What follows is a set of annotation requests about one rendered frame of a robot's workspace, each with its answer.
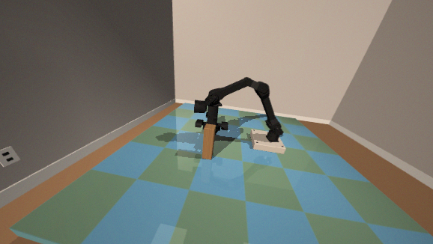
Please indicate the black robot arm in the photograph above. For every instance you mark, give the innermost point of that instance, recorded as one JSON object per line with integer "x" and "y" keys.
{"x": 263, "y": 91}

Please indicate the brown wooden post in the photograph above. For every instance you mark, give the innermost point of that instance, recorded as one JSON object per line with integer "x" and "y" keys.
{"x": 208, "y": 141}

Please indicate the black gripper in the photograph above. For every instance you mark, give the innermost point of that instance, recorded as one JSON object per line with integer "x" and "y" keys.
{"x": 212, "y": 119}

